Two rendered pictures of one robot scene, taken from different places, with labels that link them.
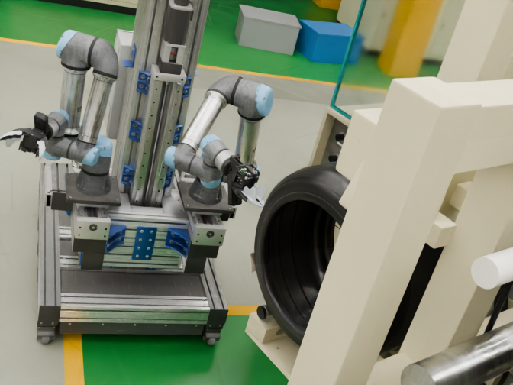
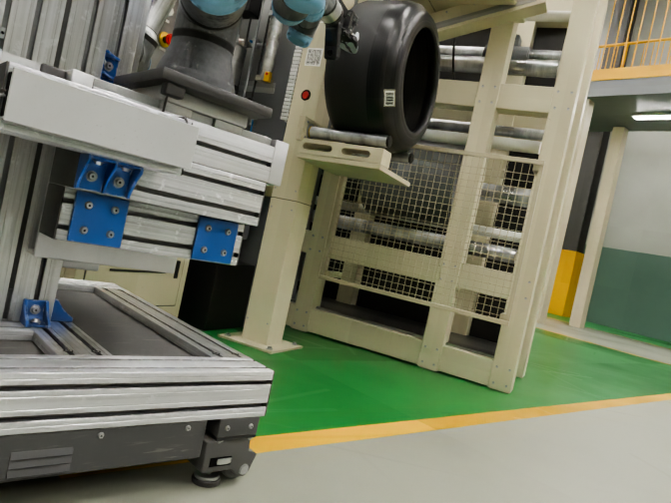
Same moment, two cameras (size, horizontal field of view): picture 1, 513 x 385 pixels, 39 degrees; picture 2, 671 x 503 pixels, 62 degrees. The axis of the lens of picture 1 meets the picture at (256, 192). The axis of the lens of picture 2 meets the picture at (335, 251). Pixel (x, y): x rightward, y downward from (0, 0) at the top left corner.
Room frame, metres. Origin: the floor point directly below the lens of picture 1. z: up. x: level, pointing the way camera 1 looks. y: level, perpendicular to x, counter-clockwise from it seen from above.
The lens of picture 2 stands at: (2.70, 1.79, 0.50)
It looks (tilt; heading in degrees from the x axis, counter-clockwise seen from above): 1 degrees down; 249
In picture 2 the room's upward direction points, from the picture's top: 12 degrees clockwise
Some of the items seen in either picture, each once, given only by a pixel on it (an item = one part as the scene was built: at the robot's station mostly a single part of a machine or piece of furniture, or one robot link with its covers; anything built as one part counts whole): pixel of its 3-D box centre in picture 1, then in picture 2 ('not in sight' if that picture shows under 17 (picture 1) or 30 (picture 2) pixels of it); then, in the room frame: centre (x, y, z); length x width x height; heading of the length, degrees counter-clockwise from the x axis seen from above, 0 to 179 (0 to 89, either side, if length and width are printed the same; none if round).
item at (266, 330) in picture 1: (297, 315); (343, 153); (1.97, -0.24, 0.84); 0.36 x 0.09 x 0.06; 134
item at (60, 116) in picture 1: (56, 122); not in sight; (2.49, 0.82, 1.04); 0.11 x 0.08 x 0.09; 176
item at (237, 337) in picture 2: not in sight; (262, 339); (2.06, -0.51, 0.01); 0.27 x 0.27 x 0.02; 44
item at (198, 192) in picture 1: (207, 186); not in sight; (2.81, 0.22, 0.77); 0.15 x 0.15 x 0.10
